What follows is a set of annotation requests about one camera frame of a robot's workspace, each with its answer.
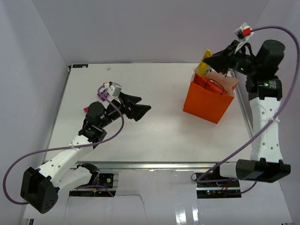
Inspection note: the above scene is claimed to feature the yellow snack packet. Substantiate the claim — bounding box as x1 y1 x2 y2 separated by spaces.
193 49 212 77

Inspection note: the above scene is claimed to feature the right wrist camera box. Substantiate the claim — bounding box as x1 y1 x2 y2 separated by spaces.
234 23 254 47

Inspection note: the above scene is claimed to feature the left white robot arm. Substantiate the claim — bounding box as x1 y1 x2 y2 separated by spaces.
20 93 151 214

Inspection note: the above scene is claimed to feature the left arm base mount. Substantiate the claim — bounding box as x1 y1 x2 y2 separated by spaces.
70 172 115 195

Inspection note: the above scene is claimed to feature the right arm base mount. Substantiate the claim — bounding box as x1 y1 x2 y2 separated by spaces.
191 172 241 199

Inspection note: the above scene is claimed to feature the red chips bag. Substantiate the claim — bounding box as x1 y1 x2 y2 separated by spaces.
193 75 227 95

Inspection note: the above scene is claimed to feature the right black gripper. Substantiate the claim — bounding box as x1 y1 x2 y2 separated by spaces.
203 40 260 77

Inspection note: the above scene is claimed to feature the left blue table label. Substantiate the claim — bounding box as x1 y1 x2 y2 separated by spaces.
72 64 89 68

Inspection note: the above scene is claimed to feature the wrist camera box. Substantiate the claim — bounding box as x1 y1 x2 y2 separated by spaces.
104 82 122 98
234 23 254 47

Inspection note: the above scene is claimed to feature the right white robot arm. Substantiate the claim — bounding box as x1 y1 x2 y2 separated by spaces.
203 39 291 187

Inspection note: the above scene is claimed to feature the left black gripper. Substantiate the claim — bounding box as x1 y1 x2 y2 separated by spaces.
99 92 150 128

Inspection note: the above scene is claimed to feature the purple candy bar wrapper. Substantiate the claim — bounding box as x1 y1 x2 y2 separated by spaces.
97 82 110 101

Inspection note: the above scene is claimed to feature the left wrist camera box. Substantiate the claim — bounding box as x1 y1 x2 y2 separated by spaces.
104 82 122 98

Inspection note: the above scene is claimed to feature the orange paper bag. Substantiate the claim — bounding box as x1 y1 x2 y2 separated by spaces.
183 71 239 124

